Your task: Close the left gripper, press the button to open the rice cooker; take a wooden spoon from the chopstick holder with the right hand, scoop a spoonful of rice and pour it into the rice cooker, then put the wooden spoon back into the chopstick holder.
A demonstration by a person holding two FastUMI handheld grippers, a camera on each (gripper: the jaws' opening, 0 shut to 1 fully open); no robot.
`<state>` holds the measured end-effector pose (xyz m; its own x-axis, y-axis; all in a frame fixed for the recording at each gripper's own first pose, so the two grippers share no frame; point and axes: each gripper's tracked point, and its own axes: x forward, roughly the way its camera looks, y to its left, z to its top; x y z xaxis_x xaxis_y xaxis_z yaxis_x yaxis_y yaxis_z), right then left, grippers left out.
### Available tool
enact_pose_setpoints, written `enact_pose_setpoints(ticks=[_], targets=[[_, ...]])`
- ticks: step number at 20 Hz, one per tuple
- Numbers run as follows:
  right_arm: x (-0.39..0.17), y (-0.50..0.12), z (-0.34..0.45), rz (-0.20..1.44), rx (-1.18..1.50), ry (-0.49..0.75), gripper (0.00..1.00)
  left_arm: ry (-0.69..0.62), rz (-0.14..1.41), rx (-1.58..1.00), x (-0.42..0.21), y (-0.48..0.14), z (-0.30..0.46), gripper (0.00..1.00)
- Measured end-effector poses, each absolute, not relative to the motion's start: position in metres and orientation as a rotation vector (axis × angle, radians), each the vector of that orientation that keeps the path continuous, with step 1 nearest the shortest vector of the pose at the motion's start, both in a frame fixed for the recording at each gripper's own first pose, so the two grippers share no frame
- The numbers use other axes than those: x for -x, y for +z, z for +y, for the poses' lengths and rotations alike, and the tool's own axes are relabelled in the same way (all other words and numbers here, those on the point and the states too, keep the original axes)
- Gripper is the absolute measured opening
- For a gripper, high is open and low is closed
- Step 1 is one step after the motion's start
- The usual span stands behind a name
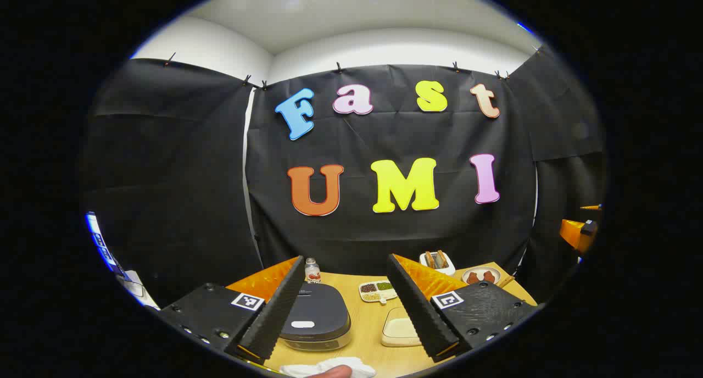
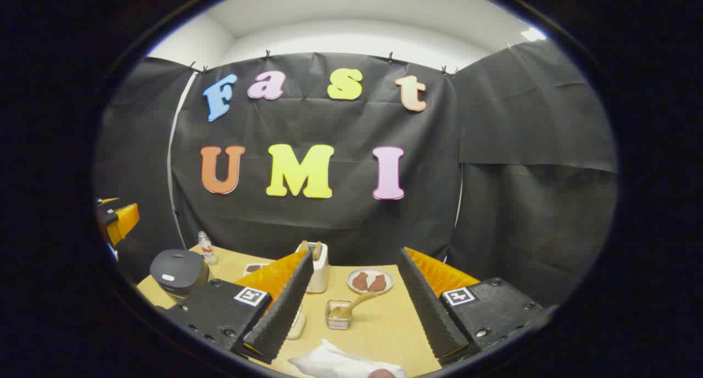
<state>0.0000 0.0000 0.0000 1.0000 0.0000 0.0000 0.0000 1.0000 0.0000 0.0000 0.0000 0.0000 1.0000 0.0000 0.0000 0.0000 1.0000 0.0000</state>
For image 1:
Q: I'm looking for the round beige plate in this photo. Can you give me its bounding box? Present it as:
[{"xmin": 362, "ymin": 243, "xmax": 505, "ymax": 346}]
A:
[{"xmin": 461, "ymin": 266, "xmax": 501, "ymax": 286}]

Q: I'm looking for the white crumpled cloth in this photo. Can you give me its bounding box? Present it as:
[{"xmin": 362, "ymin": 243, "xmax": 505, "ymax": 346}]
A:
[{"xmin": 279, "ymin": 357, "xmax": 377, "ymax": 378}]

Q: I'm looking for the white divided dish of beans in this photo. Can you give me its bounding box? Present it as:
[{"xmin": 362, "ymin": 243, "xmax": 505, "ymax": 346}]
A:
[{"xmin": 358, "ymin": 280, "xmax": 398, "ymax": 304}]

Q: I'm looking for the dark grey rice cooker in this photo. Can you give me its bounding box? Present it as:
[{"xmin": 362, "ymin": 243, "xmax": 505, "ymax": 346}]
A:
[{"xmin": 279, "ymin": 282, "xmax": 352, "ymax": 351}]

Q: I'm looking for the computer monitor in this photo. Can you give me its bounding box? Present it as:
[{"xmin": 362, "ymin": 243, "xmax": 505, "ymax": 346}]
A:
[{"xmin": 85, "ymin": 212, "xmax": 119, "ymax": 271}]

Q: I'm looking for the black backdrop cloth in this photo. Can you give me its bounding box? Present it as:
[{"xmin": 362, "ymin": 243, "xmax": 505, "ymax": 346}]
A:
[{"xmin": 82, "ymin": 46, "xmax": 607, "ymax": 307}]

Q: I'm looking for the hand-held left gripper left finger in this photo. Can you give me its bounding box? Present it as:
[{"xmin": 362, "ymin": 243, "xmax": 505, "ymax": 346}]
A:
[{"xmin": 159, "ymin": 255, "xmax": 306, "ymax": 366}]

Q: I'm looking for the white toaster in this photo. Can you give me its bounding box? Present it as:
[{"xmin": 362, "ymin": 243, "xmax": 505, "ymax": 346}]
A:
[{"xmin": 419, "ymin": 250, "xmax": 456, "ymax": 276}]

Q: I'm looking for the white paper pile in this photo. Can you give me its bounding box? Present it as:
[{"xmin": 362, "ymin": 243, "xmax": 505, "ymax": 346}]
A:
[{"xmin": 118, "ymin": 270, "xmax": 160, "ymax": 311}]

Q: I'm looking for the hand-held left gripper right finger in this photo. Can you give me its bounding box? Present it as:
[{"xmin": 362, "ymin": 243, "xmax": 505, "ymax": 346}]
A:
[{"xmin": 386, "ymin": 253, "xmax": 542, "ymax": 363}]

